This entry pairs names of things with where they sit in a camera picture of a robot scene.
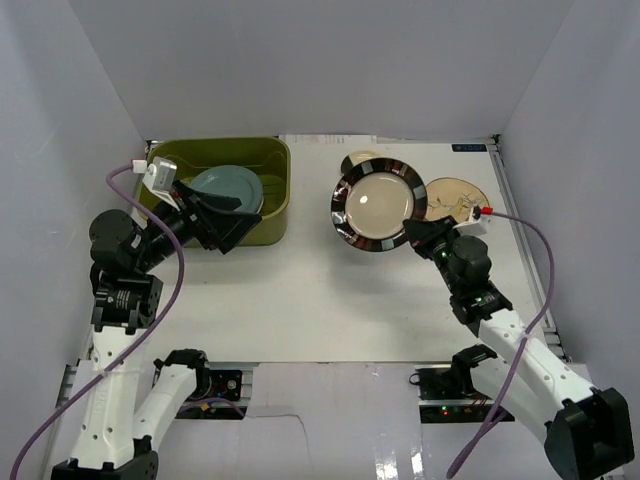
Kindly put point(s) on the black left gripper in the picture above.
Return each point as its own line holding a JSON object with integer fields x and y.
{"x": 201, "y": 220}

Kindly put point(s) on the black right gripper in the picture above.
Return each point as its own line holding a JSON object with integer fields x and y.
{"x": 424, "y": 234}

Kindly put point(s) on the light blue plate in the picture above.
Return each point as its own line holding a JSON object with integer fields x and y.
{"x": 232, "y": 181}

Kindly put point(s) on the dark striped rim plate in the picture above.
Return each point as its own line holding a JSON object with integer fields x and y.
{"x": 370, "y": 203}

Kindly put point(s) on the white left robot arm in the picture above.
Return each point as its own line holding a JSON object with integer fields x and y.
{"x": 118, "y": 439}

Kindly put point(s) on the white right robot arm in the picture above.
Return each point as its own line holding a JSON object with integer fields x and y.
{"x": 585, "y": 431}

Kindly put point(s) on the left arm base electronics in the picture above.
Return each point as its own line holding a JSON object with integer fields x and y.
{"x": 227, "y": 398}

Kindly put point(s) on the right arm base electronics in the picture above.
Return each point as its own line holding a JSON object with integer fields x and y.
{"x": 441, "y": 399}

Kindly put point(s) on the green plastic bin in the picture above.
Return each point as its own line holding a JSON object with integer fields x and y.
{"x": 267, "y": 157}

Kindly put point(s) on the tan bird pattern plate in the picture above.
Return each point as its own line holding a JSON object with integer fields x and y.
{"x": 450, "y": 196}

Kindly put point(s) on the small cream plate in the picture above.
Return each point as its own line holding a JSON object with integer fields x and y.
{"x": 355, "y": 158}

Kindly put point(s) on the blue table label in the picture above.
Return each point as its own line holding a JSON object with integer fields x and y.
{"x": 469, "y": 148}

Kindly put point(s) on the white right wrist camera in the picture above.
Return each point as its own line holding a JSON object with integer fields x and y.
{"x": 477, "y": 224}

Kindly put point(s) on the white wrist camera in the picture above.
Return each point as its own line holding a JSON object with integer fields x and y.
{"x": 477, "y": 224}
{"x": 158, "y": 177}

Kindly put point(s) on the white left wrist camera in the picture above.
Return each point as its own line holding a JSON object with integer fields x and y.
{"x": 158, "y": 177}

